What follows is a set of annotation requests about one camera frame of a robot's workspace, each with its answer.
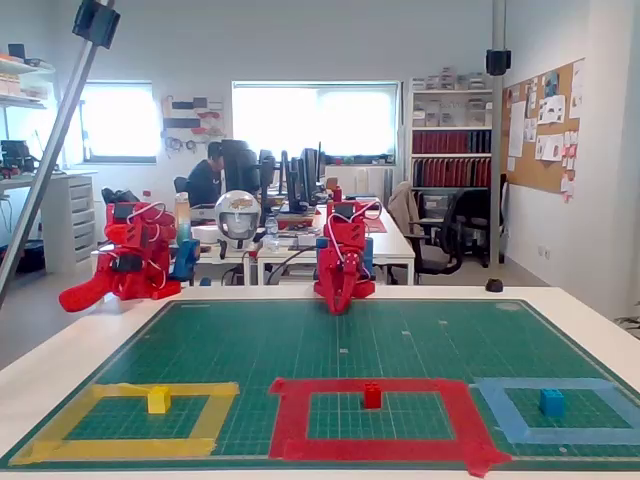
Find red leader arm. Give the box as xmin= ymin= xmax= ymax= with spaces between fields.
xmin=58 ymin=202 xmax=182 ymax=314

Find red tape square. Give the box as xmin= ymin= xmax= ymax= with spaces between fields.
xmin=268 ymin=377 xmax=514 ymax=479

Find yellow cube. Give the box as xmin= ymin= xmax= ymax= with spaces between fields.
xmin=147 ymin=385 xmax=173 ymax=415

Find blue cube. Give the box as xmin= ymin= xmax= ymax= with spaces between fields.
xmin=539 ymin=388 xmax=566 ymax=418

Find yellow tape square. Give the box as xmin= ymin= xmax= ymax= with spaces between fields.
xmin=8 ymin=382 xmax=240 ymax=466

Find blue tape square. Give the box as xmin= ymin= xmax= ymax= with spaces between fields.
xmin=469 ymin=377 xmax=640 ymax=446

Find green cutting mat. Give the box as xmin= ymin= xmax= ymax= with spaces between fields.
xmin=0 ymin=298 xmax=640 ymax=472

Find white office desk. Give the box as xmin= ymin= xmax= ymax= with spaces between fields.
xmin=257 ymin=202 xmax=416 ymax=286

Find clear water bottle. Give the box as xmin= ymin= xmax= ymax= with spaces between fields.
xmin=263 ymin=214 xmax=281 ymax=254

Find beige jacket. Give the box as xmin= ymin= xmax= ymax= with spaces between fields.
xmin=388 ymin=181 xmax=426 ymax=236

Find black computer monitor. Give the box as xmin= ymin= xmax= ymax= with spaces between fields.
xmin=221 ymin=139 xmax=261 ymax=195
xmin=299 ymin=142 xmax=325 ymax=204
xmin=279 ymin=149 xmax=310 ymax=214
xmin=258 ymin=149 xmax=279 ymax=206

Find white helmet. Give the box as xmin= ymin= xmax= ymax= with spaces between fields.
xmin=214 ymin=190 xmax=262 ymax=250

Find black office chair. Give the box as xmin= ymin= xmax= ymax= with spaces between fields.
xmin=407 ymin=188 xmax=494 ymax=287

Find wide bright window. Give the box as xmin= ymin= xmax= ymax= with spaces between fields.
xmin=232 ymin=81 xmax=401 ymax=162

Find seated person dark shirt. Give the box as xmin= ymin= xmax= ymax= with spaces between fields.
xmin=184 ymin=141 xmax=226 ymax=209

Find white bookshelf red binders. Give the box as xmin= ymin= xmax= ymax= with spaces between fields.
xmin=408 ymin=75 xmax=494 ymax=194

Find upright grey pole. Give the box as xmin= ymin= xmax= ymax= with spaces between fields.
xmin=490 ymin=0 xmax=507 ymax=266

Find cork notice board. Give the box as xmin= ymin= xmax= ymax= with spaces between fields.
xmin=502 ymin=57 xmax=586 ymax=196

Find black backpack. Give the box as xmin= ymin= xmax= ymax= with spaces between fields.
xmin=101 ymin=187 xmax=142 ymax=206

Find small bright window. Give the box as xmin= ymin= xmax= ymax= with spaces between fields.
xmin=79 ymin=81 xmax=159 ymax=165

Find white drawer cabinet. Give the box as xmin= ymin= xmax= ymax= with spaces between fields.
xmin=42 ymin=173 xmax=97 ymax=275

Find black pole clamp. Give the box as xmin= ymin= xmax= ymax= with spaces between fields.
xmin=72 ymin=0 xmax=122 ymax=50
xmin=485 ymin=48 xmax=512 ymax=77

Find black bag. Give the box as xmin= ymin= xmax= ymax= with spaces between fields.
xmin=0 ymin=239 xmax=47 ymax=275

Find slanted metal pole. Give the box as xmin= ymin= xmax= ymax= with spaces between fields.
xmin=0 ymin=0 xmax=119 ymax=309

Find black machine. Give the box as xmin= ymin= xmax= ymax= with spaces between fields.
xmin=0 ymin=140 xmax=40 ymax=179

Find white servo cable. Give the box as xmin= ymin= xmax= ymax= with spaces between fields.
xmin=323 ymin=199 xmax=384 ymax=280
xmin=127 ymin=201 xmax=169 ymax=291

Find wall tool rack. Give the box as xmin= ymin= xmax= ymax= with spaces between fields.
xmin=160 ymin=94 xmax=226 ymax=156

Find white wall shelf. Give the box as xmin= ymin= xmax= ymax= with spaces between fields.
xmin=0 ymin=43 xmax=57 ymax=110

